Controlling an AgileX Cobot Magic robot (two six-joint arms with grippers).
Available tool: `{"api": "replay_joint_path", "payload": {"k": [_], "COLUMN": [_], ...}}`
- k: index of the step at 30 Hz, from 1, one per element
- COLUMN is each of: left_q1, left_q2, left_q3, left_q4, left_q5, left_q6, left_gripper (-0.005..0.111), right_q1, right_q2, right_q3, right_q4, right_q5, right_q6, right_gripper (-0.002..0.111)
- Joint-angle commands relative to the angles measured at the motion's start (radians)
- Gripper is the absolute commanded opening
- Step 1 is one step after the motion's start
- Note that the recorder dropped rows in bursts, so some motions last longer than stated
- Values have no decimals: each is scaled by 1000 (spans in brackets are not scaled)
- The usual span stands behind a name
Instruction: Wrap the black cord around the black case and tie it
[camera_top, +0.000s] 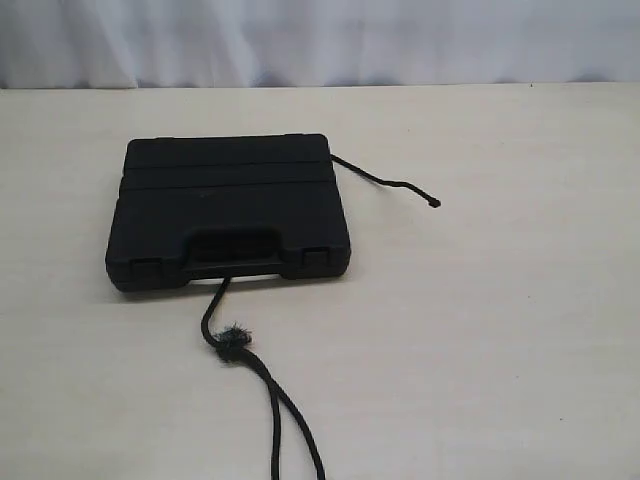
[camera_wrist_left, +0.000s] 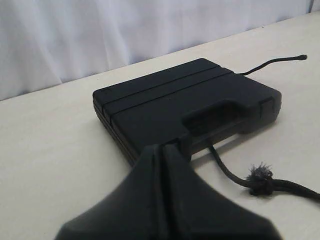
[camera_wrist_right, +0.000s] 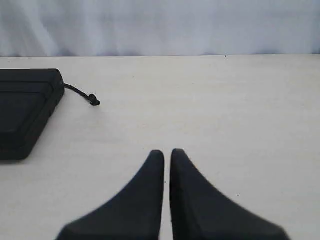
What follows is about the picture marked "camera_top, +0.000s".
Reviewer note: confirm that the white backdrop curtain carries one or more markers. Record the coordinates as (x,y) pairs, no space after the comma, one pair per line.
(137,44)

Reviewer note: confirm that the black plastic tool case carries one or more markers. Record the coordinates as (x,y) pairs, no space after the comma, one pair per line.
(215,207)

